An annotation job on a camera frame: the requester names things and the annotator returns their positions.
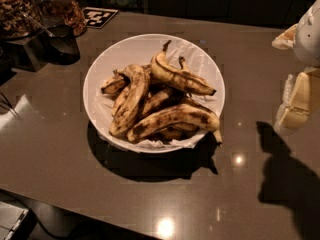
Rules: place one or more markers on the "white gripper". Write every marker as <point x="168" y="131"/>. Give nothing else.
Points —
<point x="308" y="39"/>

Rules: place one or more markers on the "black scoop with handle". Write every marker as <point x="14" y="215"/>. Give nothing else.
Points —
<point x="59" y="43"/>

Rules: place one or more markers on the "grey box at corner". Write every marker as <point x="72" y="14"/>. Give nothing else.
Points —
<point x="12" y="222"/>

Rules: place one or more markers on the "glass jar of nuts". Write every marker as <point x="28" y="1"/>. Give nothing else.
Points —
<point x="67" y="10"/>

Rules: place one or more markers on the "glass jar of cashews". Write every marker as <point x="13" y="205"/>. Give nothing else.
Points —
<point x="13" y="18"/>

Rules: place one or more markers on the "long left spotted banana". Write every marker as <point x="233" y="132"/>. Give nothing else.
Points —
<point x="130" y="109"/>

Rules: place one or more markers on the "white bowl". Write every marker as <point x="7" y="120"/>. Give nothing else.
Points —
<point x="133" y="50"/>

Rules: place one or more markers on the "small far-left banana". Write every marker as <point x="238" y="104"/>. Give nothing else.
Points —
<point x="114" y="84"/>

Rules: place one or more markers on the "black white marker tag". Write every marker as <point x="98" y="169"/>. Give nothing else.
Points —
<point x="98" y="17"/>

